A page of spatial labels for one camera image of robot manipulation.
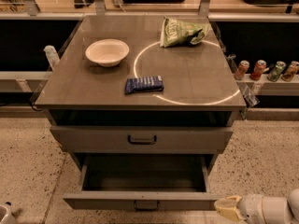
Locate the brown soda can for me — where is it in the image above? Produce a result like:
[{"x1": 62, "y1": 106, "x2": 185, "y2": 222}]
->
[{"x1": 281, "y1": 61, "x2": 299, "y2": 82}]

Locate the blue snack packet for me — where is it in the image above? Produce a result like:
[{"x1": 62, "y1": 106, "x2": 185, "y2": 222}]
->
[{"x1": 124, "y1": 76, "x2": 164, "y2": 94}]

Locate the green chip bag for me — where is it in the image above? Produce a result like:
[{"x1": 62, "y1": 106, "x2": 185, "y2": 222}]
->
[{"x1": 160, "y1": 17, "x2": 211, "y2": 48}]

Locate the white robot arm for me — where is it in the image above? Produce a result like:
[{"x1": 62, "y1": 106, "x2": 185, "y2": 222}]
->
[{"x1": 214, "y1": 189, "x2": 299, "y2": 224}]

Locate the green soda can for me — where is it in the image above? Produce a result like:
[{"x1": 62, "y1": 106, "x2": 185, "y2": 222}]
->
[{"x1": 267, "y1": 61, "x2": 286, "y2": 82}]

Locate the white robot base corner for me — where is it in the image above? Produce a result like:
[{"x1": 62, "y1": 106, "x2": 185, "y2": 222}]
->
[{"x1": 0, "y1": 202, "x2": 19, "y2": 224}]

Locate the grey bottom drawer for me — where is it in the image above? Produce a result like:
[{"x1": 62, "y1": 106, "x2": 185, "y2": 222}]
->
[{"x1": 63, "y1": 153, "x2": 226, "y2": 212}]

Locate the grey drawer cabinet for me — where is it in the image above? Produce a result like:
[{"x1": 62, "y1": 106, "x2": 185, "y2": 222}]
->
[{"x1": 36, "y1": 15, "x2": 245, "y2": 164}]

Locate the white bowl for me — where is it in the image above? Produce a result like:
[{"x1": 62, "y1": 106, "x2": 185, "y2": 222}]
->
[{"x1": 85, "y1": 39, "x2": 130, "y2": 67}]

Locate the orange-red soda can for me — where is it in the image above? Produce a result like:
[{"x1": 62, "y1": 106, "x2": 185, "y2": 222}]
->
[{"x1": 249, "y1": 60, "x2": 266, "y2": 80}]

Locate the grey drawer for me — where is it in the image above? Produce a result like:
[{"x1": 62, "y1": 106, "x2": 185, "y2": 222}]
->
[
  {"x1": 63, "y1": 153, "x2": 226, "y2": 212},
  {"x1": 50, "y1": 126, "x2": 233, "y2": 154}
]

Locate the red soda can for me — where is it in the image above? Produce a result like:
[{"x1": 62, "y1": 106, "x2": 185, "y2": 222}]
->
[{"x1": 234, "y1": 60, "x2": 249, "y2": 80}]

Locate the white bottle left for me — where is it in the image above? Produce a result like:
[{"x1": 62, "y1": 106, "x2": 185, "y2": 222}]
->
[{"x1": 44, "y1": 45, "x2": 60, "y2": 69}]

